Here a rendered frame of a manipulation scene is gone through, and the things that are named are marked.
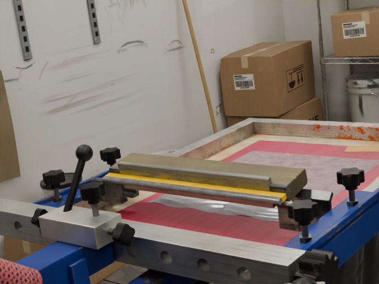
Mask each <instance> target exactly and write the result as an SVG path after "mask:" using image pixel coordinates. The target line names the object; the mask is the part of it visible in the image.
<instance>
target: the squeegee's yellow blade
mask: <svg viewBox="0 0 379 284"><path fill-rule="evenodd" d="M106 176H112V177H117V178H126V179H135V180H144V181H153V182H158V183H167V184H176V185H185V186H191V187H199V188H208V189H217V190H226V191H232V192H240V193H249V194H258V195H263V196H272V197H281V198H282V202H284V201H285V200H286V199H287V195H286V193H278V192H268V191H262V190H252V189H244V188H234V187H225V186H220V185H210V184H201V183H192V182H186V181H177V180H168V179H158V178H153V177H144V176H134V175H125V174H117V173H111V172H110V173H108V174H106Z"/></svg>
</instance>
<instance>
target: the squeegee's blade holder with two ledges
mask: <svg viewBox="0 0 379 284"><path fill-rule="evenodd" d="M118 168H119V171H120V174H125V175H134V176H144V177H149V178H158V179H168V180H177V181H186V182H192V183H201V184H210V185H220V186H225V187H234V188H244V189H252V190H262V191H268V192H270V188H269V186H270V185H271V184H272V181H271V177H269V176H259V175H248V174H238V173H231V172H220V171H210V170H199V169H193V168H182V167H171V166H161V165H150V164H144V163H133V162H122V161H121V162H119V163H118ZM124 188H127V189H135V190H143V191H148V192H156V193H164V194H172V195H177V196H185V197H193V198H201V199H209V200H214V201H222V202H231V203H239V204H243V205H252V206H259V207H268V208H274V207H275V206H276V205H275V204H270V203H262V202H254V201H245V200H240V199H232V198H223V197H215V196H207V195H202V194H193V193H185V192H177V191H172V190H163V189H155V188H146V187H138V186H133V185H125V184H124Z"/></svg>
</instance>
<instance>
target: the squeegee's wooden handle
mask: <svg viewBox="0 0 379 284"><path fill-rule="evenodd" d="M121 161H122V162H133V163H144V164H150V165H161V166H171V167H182V168H193V169H199V170H210V171H220V172H231V173H238V174H248V175H259V176H269V177H271V181H272V184H271V185H270V186H269V188H270V191H271V192H278V193H286V195H287V199H286V200H285V201H289V202H290V201H291V200H292V199H293V198H294V197H295V196H296V195H297V194H298V193H299V192H300V191H301V190H302V189H303V188H304V187H305V186H306V185H307V175H306V170H305V168H294V167H282V166H270V165H258V164H251V163H239V162H227V161H215V160H208V159H195V158H183V157H171V156H159V155H152V154H140V153H130V154H129V155H127V156H126V157H124V158H123V159H122V160H120V161H118V162H117V163H115V164H114V165H113V166H111V167H110V168H109V170H110V172H111V173H117V174H120V171H119V168H118V163H119V162H121Z"/></svg>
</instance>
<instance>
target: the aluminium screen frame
mask: <svg viewBox="0 0 379 284"><path fill-rule="evenodd" d="M254 134H258V135H277V136H296V137H315V138H326V139H345V140H364V141H379V123H361V122H333V121H307V120H292V119H264V118H248V119H246V120H244V121H241V122H239V123H237V124H235V125H233V126H230V127H228V128H226V129H224V130H222V131H219V132H217V133H215V134H212V135H210V136H208V137H206V138H204V139H201V140H199V141H197V142H195V143H193V144H190V145H188V146H186V147H184V148H182V149H179V150H177V151H175V152H172V153H170V154H168V155H166V156H171V157H183V158H195V159H204V158H207V157H209V156H211V155H213V154H215V153H217V152H219V151H221V150H223V149H225V148H228V147H230V146H232V145H234V144H236V143H238V142H240V141H242V140H244V139H246V138H248V137H250V136H252V135H254ZM377 188H379V181H377V182H376V183H374V184H373V185H372V186H371V187H369V188H368V189H367V190H365V191H368V192H373V191H375V190H376V189H377ZM112 203H113V202H106V201H100V202H99V203H98V209H99V210H100V209H102V208H104V207H106V206H108V205H110V204H112ZM73 206H77V207H83V208H90V209H92V208H91V205H90V204H88V201H83V200H81V201H78V202H76V203H74V204H73Z"/></svg>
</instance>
